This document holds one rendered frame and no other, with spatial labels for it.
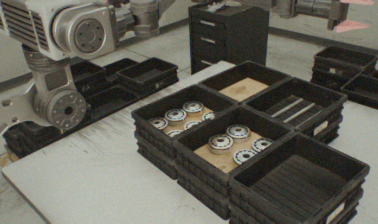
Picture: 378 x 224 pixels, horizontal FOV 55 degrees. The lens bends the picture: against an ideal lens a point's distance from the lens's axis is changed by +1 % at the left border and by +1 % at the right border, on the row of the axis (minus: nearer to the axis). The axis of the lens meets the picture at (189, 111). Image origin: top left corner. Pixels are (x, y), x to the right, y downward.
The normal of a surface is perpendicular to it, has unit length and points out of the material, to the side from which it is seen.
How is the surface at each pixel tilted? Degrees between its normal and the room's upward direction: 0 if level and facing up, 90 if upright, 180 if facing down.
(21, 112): 90
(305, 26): 90
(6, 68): 90
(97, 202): 0
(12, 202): 0
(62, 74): 90
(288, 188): 0
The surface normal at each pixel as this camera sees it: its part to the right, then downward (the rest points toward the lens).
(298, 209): -0.04, -0.85
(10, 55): 0.72, 0.33
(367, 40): -0.69, 0.40
